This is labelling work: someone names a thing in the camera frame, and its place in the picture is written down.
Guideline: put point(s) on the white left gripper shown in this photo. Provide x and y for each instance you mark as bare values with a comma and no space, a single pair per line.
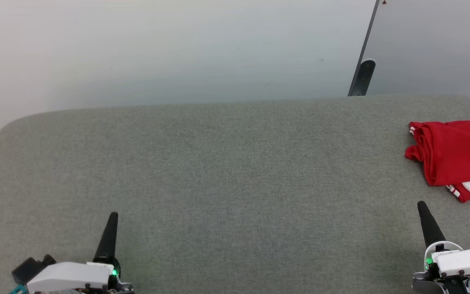
72,277

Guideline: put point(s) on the grey fabric sofa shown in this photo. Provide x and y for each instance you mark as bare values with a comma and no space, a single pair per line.
218,183

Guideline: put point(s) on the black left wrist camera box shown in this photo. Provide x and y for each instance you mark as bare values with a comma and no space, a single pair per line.
29,269

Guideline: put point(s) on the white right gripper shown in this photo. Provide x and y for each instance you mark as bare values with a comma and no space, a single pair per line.
467,261

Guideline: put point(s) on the red and white t-shirt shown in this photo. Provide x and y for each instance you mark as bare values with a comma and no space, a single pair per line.
451,151

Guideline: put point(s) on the grey glass door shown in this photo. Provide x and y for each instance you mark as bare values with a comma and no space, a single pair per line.
431,49

